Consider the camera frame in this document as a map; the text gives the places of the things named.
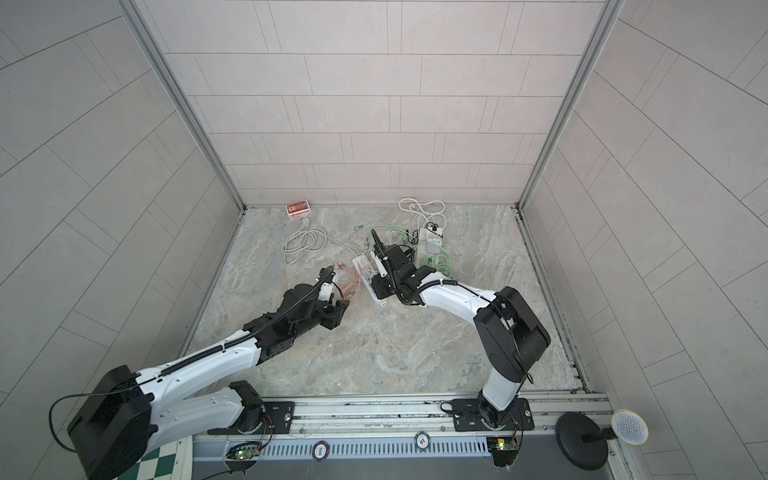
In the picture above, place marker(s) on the blue white power strip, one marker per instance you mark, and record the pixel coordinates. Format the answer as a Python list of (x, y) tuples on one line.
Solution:
[(367, 267)]

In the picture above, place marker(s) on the green white checkerboard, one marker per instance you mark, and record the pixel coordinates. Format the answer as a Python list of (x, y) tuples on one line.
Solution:
[(173, 461)]

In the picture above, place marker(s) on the aluminium rail base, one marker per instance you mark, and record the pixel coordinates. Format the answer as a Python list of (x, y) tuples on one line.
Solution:
[(414, 426)]

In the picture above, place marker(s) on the white charger with black cable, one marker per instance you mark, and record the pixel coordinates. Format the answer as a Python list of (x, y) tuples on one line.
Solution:
[(431, 229)]

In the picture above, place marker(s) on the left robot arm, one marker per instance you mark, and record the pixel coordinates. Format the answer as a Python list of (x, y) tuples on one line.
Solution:
[(129, 414)]

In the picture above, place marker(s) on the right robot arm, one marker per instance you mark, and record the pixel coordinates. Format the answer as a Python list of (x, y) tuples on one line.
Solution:
[(512, 335)]

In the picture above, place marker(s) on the red small box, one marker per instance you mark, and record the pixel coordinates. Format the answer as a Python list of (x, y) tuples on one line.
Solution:
[(298, 209)]

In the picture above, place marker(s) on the colourful white power strip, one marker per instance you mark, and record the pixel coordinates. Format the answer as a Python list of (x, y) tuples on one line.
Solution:
[(430, 252)]

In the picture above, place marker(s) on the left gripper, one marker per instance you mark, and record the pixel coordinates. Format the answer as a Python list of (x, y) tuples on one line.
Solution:
[(335, 315)]

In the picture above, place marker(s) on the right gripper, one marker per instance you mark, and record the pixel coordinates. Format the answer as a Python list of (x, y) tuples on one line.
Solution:
[(378, 282)]

